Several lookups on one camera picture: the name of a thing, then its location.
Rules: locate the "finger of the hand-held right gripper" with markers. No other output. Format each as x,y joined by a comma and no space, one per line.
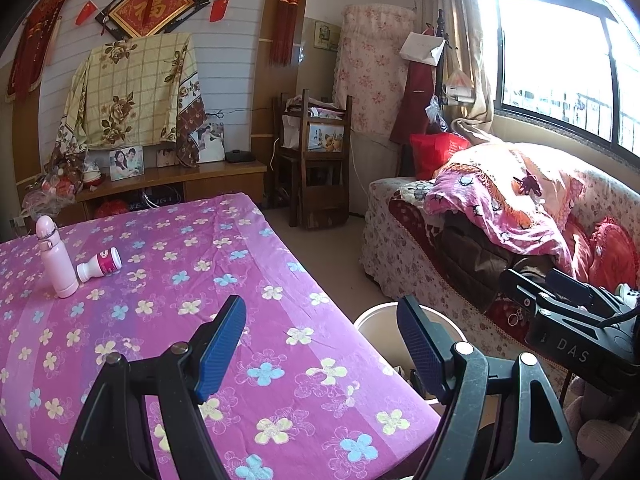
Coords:
522,290
567,284

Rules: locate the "red hanging banner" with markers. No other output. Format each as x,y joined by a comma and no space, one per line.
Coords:
32,45

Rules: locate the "small red flag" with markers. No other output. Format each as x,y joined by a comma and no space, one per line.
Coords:
86,12
219,9

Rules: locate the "small black box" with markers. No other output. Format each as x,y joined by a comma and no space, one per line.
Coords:
238,156

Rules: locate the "tall floral cover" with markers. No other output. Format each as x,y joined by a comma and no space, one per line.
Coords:
372,70

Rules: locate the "framed red diamond plaque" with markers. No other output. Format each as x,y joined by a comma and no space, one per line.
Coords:
150,2

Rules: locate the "pink thermos bottle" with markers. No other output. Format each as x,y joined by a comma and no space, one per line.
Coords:
57,265

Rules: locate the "white paper bag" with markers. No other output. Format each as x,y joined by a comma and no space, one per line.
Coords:
420,49

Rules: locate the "wedding photo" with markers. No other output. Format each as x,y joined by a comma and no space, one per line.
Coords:
211,142

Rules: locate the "cream plastic bucket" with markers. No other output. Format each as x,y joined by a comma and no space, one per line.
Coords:
380,330

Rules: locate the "dark brown jacket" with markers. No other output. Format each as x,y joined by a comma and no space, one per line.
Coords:
475,260

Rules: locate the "small white yoghurt bottle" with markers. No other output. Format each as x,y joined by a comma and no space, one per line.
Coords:
102,262

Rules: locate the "small wall picture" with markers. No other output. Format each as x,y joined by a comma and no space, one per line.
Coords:
327,35

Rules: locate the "window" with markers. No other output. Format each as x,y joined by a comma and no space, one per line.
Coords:
550,50

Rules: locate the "couple photo frame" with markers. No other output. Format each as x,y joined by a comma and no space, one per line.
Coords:
126,162

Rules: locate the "white hanging plastic bag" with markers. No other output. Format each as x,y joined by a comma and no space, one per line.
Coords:
458,87

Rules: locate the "red cushion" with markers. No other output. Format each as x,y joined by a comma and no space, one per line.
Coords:
615,255

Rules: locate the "red garment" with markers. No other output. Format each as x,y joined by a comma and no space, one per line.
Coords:
417,105

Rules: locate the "pile of plastic bags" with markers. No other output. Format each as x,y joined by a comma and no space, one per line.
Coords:
52,190

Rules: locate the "wooden cabinet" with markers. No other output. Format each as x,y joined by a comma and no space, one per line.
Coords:
220,180

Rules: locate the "pink patterned blanket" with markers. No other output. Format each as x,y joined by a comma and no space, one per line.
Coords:
500,200

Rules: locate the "yellow floral cloth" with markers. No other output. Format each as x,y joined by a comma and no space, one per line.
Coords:
135,95

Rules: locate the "pink floral tablecloth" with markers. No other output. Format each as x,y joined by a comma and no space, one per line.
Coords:
150,285

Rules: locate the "floral sofa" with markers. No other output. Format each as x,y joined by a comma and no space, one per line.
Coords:
400,240

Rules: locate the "beige curtain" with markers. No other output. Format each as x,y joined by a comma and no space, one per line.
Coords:
460,20

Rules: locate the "wooden chair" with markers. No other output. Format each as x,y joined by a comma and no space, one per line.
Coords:
320,195

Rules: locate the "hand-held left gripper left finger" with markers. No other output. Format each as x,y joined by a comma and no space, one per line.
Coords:
220,345

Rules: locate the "small photo frame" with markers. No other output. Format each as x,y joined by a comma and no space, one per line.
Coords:
166,157

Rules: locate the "red plastic bag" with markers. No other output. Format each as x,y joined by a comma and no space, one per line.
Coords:
435,157

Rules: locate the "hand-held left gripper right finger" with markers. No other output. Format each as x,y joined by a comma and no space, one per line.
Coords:
422,345

